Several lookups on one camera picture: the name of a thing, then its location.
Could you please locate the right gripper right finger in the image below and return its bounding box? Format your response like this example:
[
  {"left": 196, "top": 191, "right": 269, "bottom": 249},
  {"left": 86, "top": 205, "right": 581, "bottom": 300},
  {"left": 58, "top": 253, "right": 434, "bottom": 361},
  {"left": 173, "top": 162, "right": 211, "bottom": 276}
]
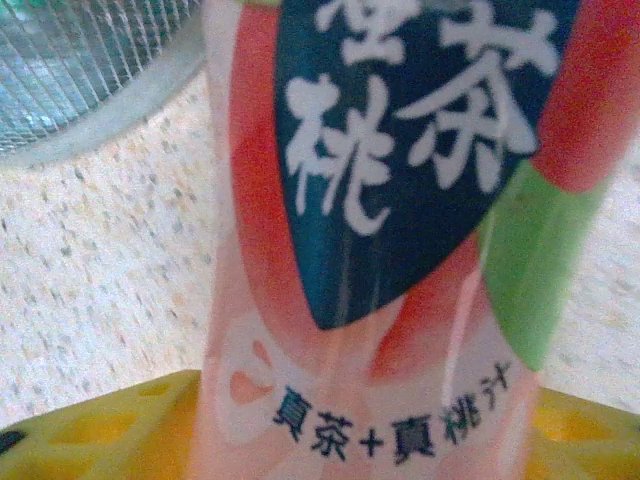
[{"left": 524, "top": 387, "right": 640, "bottom": 480}]

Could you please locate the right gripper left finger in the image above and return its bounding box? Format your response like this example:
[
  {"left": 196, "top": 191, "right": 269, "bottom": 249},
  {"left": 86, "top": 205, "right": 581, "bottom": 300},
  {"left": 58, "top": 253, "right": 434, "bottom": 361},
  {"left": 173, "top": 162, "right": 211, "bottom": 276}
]
[{"left": 0, "top": 369, "right": 201, "bottom": 480}]

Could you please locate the pink peach tea bottle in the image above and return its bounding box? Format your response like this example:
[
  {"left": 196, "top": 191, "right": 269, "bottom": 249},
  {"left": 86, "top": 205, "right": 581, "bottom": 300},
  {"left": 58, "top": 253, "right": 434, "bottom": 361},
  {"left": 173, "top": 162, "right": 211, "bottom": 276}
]
[{"left": 189, "top": 0, "right": 640, "bottom": 480}]

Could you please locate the translucent plastic bin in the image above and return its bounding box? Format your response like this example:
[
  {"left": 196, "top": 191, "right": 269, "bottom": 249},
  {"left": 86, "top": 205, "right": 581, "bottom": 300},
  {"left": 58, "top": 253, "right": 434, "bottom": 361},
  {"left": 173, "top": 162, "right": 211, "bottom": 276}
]
[{"left": 0, "top": 0, "right": 209, "bottom": 169}]

